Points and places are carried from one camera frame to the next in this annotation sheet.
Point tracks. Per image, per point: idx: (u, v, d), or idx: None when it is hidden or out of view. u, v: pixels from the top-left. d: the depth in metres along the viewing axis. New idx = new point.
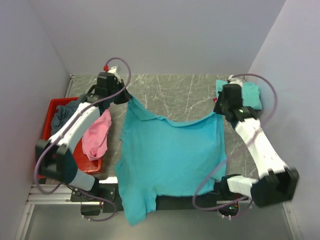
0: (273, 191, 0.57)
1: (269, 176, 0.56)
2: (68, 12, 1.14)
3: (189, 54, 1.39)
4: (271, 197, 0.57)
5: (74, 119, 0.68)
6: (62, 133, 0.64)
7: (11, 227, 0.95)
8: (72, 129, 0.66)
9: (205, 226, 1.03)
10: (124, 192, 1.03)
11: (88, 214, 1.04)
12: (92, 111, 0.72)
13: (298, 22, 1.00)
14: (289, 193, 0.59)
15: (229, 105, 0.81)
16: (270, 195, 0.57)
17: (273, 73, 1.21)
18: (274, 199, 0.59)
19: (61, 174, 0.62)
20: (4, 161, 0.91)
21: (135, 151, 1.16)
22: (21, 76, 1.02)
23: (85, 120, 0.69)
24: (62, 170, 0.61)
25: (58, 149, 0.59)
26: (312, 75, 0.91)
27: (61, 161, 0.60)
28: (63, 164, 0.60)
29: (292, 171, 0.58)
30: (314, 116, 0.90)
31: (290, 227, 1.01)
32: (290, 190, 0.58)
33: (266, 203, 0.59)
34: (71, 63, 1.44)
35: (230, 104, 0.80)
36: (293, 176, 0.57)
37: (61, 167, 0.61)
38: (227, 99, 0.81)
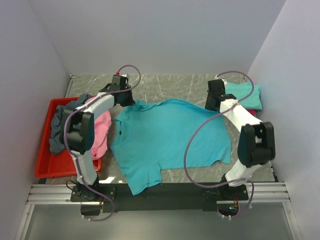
0: (252, 138, 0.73)
1: (245, 127, 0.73)
2: (69, 12, 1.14)
3: (189, 54, 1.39)
4: (253, 146, 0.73)
5: (95, 100, 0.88)
6: (86, 105, 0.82)
7: (11, 227, 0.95)
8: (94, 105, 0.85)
9: (205, 226, 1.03)
10: (127, 169, 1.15)
11: (88, 214, 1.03)
12: (109, 98, 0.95)
13: (298, 22, 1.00)
14: (269, 145, 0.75)
15: (213, 94, 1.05)
16: (251, 143, 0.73)
17: (273, 73, 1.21)
18: (256, 150, 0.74)
19: (84, 136, 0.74)
20: (4, 161, 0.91)
21: (136, 133, 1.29)
22: (21, 76, 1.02)
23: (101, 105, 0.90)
24: (85, 133, 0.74)
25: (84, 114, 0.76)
26: (313, 75, 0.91)
27: (85, 123, 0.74)
28: (87, 127, 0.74)
29: (266, 123, 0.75)
30: (314, 116, 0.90)
31: (290, 227, 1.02)
32: (269, 142, 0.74)
33: (252, 156, 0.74)
34: (71, 63, 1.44)
35: (213, 93, 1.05)
36: (267, 127, 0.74)
37: (84, 130, 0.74)
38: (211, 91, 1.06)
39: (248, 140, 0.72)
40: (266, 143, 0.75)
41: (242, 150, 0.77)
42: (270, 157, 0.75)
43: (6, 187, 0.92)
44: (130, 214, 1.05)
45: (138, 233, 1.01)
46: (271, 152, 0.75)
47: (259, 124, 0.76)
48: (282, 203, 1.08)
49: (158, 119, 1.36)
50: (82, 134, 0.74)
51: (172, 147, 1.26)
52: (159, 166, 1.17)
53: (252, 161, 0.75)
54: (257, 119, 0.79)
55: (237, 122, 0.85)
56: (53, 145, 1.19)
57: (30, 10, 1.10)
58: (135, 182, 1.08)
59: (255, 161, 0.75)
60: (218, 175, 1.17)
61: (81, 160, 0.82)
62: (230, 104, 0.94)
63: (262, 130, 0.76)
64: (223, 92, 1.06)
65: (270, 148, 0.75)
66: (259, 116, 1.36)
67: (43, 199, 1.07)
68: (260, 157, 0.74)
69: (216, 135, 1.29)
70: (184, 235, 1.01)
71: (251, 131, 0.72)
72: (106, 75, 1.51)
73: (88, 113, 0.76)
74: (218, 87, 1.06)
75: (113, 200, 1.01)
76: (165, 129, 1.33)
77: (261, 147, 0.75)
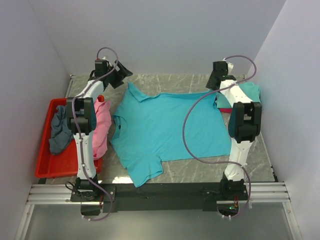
0: (239, 116, 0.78)
1: (236, 103, 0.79)
2: (69, 13, 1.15)
3: (188, 54, 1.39)
4: (240, 120, 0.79)
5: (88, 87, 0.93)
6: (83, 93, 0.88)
7: (10, 227, 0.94)
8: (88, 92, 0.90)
9: (205, 227, 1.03)
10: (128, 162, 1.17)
11: (87, 214, 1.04)
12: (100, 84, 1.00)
13: (299, 21, 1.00)
14: (255, 122, 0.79)
15: (216, 73, 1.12)
16: (239, 118, 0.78)
17: (273, 72, 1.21)
18: (243, 124, 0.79)
19: (90, 118, 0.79)
20: (4, 162, 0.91)
21: (136, 127, 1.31)
22: (21, 76, 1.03)
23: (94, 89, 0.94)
24: (90, 114, 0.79)
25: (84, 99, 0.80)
26: (313, 75, 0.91)
27: (88, 106, 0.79)
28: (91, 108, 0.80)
29: (255, 103, 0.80)
30: (313, 115, 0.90)
31: (290, 227, 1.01)
32: (256, 119, 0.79)
33: (238, 130, 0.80)
34: (71, 63, 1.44)
35: (216, 73, 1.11)
36: (255, 105, 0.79)
37: (89, 112, 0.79)
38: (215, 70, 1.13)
39: (237, 115, 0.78)
40: (253, 120, 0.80)
41: (231, 125, 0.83)
42: (256, 134, 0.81)
43: (6, 187, 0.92)
44: (130, 214, 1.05)
45: (138, 232, 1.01)
46: (257, 128, 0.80)
47: (250, 103, 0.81)
48: (282, 203, 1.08)
49: (157, 111, 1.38)
50: (88, 116, 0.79)
51: (173, 139, 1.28)
52: (159, 159, 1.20)
53: (238, 135, 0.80)
54: (250, 100, 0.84)
55: (231, 99, 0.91)
56: (52, 145, 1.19)
57: (30, 10, 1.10)
58: (137, 174, 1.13)
59: (241, 135, 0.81)
60: (218, 175, 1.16)
61: (85, 144, 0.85)
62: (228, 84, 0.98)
63: (252, 109, 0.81)
64: (226, 72, 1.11)
65: (256, 124, 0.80)
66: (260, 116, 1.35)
67: (43, 199, 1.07)
68: (246, 132, 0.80)
69: (216, 126, 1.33)
70: (183, 235, 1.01)
71: (241, 108, 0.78)
72: None
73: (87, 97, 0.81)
74: (222, 68, 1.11)
75: (113, 200, 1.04)
76: (165, 121, 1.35)
77: (248, 123, 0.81)
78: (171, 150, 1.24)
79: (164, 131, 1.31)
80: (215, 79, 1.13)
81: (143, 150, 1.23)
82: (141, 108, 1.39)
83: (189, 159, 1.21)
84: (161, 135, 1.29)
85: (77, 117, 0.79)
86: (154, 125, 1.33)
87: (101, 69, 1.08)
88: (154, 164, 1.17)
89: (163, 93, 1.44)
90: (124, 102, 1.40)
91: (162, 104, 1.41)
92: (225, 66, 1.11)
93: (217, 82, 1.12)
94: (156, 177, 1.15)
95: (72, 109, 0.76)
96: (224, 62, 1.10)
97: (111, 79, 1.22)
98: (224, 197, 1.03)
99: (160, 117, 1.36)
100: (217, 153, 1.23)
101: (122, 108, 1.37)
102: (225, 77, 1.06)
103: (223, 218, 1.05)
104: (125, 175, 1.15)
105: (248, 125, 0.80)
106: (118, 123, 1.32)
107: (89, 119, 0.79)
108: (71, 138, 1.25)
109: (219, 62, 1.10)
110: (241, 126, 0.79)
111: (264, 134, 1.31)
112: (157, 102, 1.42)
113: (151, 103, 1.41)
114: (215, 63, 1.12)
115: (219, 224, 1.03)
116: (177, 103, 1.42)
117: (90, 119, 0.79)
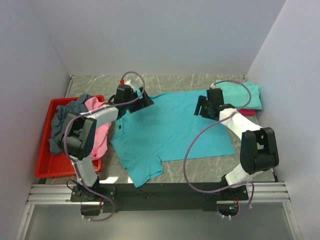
0: (253, 147, 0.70)
1: (245, 132, 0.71)
2: (69, 13, 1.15)
3: (188, 54, 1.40)
4: (255, 151, 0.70)
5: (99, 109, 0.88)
6: (91, 112, 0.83)
7: (10, 227, 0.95)
8: (96, 114, 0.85)
9: (204, 226, 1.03)
10: (128, 162, 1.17)
11: (87, 214, 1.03)
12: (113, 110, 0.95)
13: (299, 21, 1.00)
14: (271, 150, 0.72)
15: (212, 103, 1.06)
16: (253, 150, 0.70)
17: (273, 72, 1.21)
18: (258, 156, 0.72)
19: (83, 141, 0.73)
20: (4, 162, 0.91)
21: (135, 127, 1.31)
22: (21, 76, 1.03)
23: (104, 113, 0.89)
24: (85, 137, 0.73)
25: (86, 119, 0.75)
26: (314, 75, 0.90)
27: (86, 127, 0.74)
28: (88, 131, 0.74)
29: (266, 128, 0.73)
30: (314, 116, 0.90)
31: (290, 227, 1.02)
32: (272, 147, 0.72)
33: (255, 163, 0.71)
34: (71, 63, 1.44)
35: (213, 103, 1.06)
36: (268, 132, 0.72)
37: (84, 135, 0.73)
38: (210, 99, 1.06)
39: (250, 146, 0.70)
40: (268, 149, 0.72)
41: (244, 158, 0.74)
42: (274, 163, 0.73)
43: (6, 187, 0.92)
44: (130, 215, 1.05)
45: (139, 233, 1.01)
46: (274, 158, 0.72)
47: (259, 130, 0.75)
48: (282, 203, 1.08)
49: (157, 112, 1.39)
50: (81, 139, 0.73)
51: (173, 139, 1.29)
52: (159, 158, 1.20)
53: (255, 168, 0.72)
54: (257, 126, 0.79)
55: (237, 130, 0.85)
56: (52, 145, 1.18)
57: (30, 10, 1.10)
58: (136, 174, 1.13)
59: (258, 168, 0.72)
60: (218, 175, 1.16)
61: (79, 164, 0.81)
62: (228, 113, 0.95)
63: (263, 135, 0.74)
64: (222, 100, 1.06)
65: (273, 153, 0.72)
66: (260, 116, 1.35)
67: (43, 199, 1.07)
68: (263, 164, 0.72)
69: (216, 125, 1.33)
70: (183, 234, 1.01)
71: (252, 137, 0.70)
72: (106, 75, 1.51)
73: (89, 118, 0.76)
74: (217, 96, 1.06)
75: (113, 200, 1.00)
76: (165, 121, 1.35)
77: (263, 153, 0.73)
78: (170, 150, 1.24)
79: (163, 131, 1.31)
80: (213, 109, 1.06)
81: (143, 150, 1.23)
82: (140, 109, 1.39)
83: (189, 159, 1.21)
84: (161, 135, 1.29)
85: (71, 136, 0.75)
86: (154, 125, 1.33)
87: (122, 96, 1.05)
88: (154, 164, 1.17)
89: (163, 93, 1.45)
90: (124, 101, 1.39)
91: (162, 105, 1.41)
92: (219, 95, 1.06)
93: (215, 114, 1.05)
94: (156, 177, 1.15)
95: (67, 127, 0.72)
96: (218, 90, 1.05)
97: (130, 107, 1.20)
98: (223, 197, 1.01)
99: (160, 117, 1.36)
100: (217, 152, 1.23)
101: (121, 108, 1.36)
102: (224, 106, 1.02)
103: (223, 218, 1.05)
104: (125, 175, 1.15)
105: (264, 156, 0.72)
106: (117, 123, 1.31)
107: (81, 142, 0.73)
108: None
109: (213, 91, 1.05)
110: (255, 159, 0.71)
111: None
112: (156, 102, 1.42)
113: (151, 103, 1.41)
114: (211, 92, 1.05)
115: (219, 224, 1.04)
116: (178, 102, 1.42)
117: (83, 143, 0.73)
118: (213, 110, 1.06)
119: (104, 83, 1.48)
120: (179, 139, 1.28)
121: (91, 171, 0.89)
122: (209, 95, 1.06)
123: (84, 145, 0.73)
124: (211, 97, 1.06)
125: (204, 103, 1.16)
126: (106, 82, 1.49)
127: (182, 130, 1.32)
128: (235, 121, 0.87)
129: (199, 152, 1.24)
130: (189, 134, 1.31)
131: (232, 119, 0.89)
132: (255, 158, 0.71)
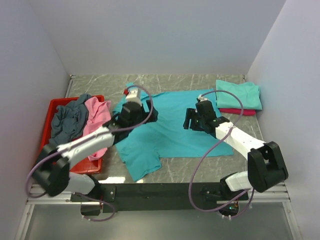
0: (262, 165, 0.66)
1: (251, 153, 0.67)
2: (69, 13, 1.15)
3: (188, 55, 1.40)
4: (265, 170, 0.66)
5: (87, 138, 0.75)
6: (70, 146, 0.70)
7: (10, 227, 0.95)
8: (80, 146, 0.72)
9: (203, 226, 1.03)
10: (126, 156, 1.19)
11: (87, 215, 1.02)
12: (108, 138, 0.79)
13: (299, 21, 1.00)
14: (280, 166, 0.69)
15: (205, 118, 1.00)
16: (263, 169, 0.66)
17: (274, 72, 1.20)
18: (269, 174, 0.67)
19: (50, 184, 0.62)
20: (4, 162, 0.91)
21: None
22: (21, 75, 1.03)
23: (93, 143, 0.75)
24: (53, 179, 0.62)
25: (59, 160, 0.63)
26: (314, 74, 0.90)
27: (56, 169, 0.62)
28: (57, 174, 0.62)
29: (270, 143, 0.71)
30: (314, 115, 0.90)
31: (290, 227, 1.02)
32: (279, 162, 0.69)
33: (267, 182, 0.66)
34: (71, 63, 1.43)
35: (205, 117, 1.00)
36: (272, 146, 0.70)
37: (51, 176, 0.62)
38: (202, 114, 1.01)
39: (259, 165, 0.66)
40: (277, 165, 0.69)
41: (253, 178, 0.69)
42: (284, 178, 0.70)
43: (6, 187, 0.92)
44: (130, 214, 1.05)
45: (139, 232, 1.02)
46: (283, 172, 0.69)
47: (263, 145, 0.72)
48: (282, 203, 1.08)
49: (157, 108, 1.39)
50: (49, 181, 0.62)
51: (172, 137, 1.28)
52: (158, 155, 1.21)
53: (268, 187, 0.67)
54: (260, 141, 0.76)
55: (240, 147, 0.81)
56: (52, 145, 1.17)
57: (30, 10, 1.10)
58: (134, 169, 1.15)
59: (270, 187, 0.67)
60: (218, 175, 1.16)
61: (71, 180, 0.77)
62: (226, 129, 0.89)
63: (268, 151, 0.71)
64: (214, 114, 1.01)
65: (282, 168, 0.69)
66: (260, 116, 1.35)
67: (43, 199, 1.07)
68: (274, 182, 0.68)
69: None
70: (183, 235, 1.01)
71: (259, 155, 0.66)
72: (106, 75, 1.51)
73: (62, 161, 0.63)
74: (208, 110, 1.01)
75: (113, 200, 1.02)
76: (165, 118, 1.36)
77: (272, 170, 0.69)
78: (169, 147, 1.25)
79: (163, 127, 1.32)
80: (206, 125, 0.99)
81: (142, 144, 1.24)
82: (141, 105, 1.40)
83: (189, 159, 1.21)
84: (160, 133, 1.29)
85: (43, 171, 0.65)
86: (154, 120, 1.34)
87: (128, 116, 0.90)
88: (152, 160, 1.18)
89: (163, 93, 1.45)
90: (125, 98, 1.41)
91: (162, 102, 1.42)
92: (209, 110, 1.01)
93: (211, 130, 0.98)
94: (156, 177, 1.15)
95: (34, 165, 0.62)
96: (206, 102, 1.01)
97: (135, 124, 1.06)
98: (223, 197, 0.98)
99: (160, 114, 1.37)
100: (217, 153, 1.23)
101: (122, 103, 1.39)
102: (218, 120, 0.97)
103: (223, 218, 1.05)
104: (126, 175, 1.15)
105: (275, 174, 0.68)
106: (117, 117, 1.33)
107: (48, 183, 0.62)
108: (71, 138, 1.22)
109: (202, 104, 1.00)
110: (267, 178, 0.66)
111: (264, 134, 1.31)
112: (157, 99, 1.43)
113: (152, 100, 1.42)
114: (201, 105, 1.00)
115: (219, 224, 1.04)
116: (178, 101, 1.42)
117: (49, 185, 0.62)
118: (207, 126, 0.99)
119: (104, 83, 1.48)
120: (179, 138, 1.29)
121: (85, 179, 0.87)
122: (201, 108, 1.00)
123: (51, 187, 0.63)
124: (202, 111, 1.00)
125: (194, 116, 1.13)
126: (106, 82, 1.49)
127: (181, 130, 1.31)
128: (235, 138, 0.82)
129: (199, 151, 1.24)
130: (190, 133, 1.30)
131: (232, 136, 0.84)
132: (266, 177, 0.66)
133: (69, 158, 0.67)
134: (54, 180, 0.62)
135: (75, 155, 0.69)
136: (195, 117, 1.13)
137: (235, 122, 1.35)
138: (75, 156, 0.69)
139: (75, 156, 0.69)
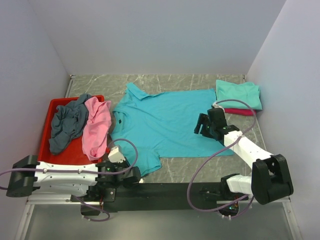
0: (266, 177, 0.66)
1: (257, 163, 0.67)
2: (69, 13, 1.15)
3: (188, 55, 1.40)
4: (268, 182, 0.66)
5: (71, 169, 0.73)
6: (46, 170, 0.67)
7: (10, 226, 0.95)
8: (57, 174, 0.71)
9: (203, 226, 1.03)
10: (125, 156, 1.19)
11: (87, 215, 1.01)
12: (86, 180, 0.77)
13: (299, 22, 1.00)
14: (285, 180, 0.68)
15: (215, 124, 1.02)
16: (266, 180, 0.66)
17: (274, 73, 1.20)
18: (272, 187, 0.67)
19: (11, 189, 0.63)
20: (5, 162, 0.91)
21: (135, 123, 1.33)
22: (20, 75, 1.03)
23: (71, 176, 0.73)
24: (14, 188, 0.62)
25: (26, 178, 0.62)
26: (315, 74, 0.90)
27: (19, 184, 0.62)
28: (17, 187, 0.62)
29: (278, 156, 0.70)
30: (315, 115, 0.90)
31: (290, 227, 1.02)
32: (285, 176, 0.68)
33: (270, 195, 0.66)
34: (71, 62, 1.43)
35: (216, 124, 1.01)
36: (279, 160, 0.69)
37: (17, 186, 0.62)
38: (213, 120, 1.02)
39: (263, 176, 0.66)
40: (282, 179, 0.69)
41: (256, 189, 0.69)
42: (288, 193, 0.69)
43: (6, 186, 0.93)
44: (130, 215, 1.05)
45: (138, 232, 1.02)
46: (288, 187, 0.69)
47: (270, 157, 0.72)
48: (282, 204, 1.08)
49: (157, 108, 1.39)
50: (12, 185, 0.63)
51: (172, 137, 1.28)
52: (157, 154, 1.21)
53: (270, 200, 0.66)
54: (268, 153, 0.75)
55: (246, 156, 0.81)
56: (52, 145, 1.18)
57: (30, 10, 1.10)
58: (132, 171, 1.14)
59: (273, 200, 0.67)
60: (218, 175, 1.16)
61: (48, 186, 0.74)
62: (235, 138, 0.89)
63: (274, 164, 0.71)
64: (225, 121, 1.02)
65: (287, 182, 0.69)
66: (260, 116, 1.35)
67: (44, 199, 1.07)
68: (278, 195, 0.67)
69: None
70: (181, 235, 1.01)
71: (264, 167, 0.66)
72: (106, 75, 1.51)
73: (27, 182, 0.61)
74: (219, 117, 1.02)
75: (114, 200, 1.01)
76: (165, 118, 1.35)
77: (277, 183, 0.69)
78: (168, 147, 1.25)
79: (163, 126, 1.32)
80: (216, 132, 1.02)
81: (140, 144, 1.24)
82: (142, 105, 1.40)
83: (189, 159, 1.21)
84: (160, 133, 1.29)
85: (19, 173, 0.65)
86: (154, 121, 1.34)
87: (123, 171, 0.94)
88: (151, 161, 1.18)
89: (163, 93, 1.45)
90: (126, 98, 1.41)
91: (162, 102, 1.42)
92: (221, 117, 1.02)
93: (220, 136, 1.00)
94: (156, 177, 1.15)
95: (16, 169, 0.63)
96: (219, 109, 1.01)
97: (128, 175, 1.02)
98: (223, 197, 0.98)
99: (160, 114, 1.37)
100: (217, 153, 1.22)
101: (122, 103, 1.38)
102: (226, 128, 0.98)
103: (223, 218, 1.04)
104: None
105: (279, 187, 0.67)
106: (117, 118, 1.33)
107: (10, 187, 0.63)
108: (71, 138, 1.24)
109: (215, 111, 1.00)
110: (270, 190, 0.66)
111: (264, 134, 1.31)
112: (157, 99, 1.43)
113: (152, 101, 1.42)
114: (213, 112, 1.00)
115: (219, 224, 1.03)
116: (178, 100, 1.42)
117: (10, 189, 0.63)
118: (217, 133, 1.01)
119: (104, 83, 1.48)
120: (179, 137, 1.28)
121: (74, 186, 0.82)
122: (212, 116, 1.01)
123: (9, 192, 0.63)
124: (214, 119, 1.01)
125: (205, 121, 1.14)
126: (106, 82, 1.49)
127: (181, 130, 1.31)
128: (242, 147, 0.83)
129: (199, 150, 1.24)
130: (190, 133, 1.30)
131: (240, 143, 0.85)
132: (269, 189, 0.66)
133: (36, 179, 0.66)
134: (15, 189, 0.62)
135: (45, 179, 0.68)
136: (206, 123, 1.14)
137: (235, 122, 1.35)
138: (44, 181, 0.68)
139: (44, 181, 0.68)
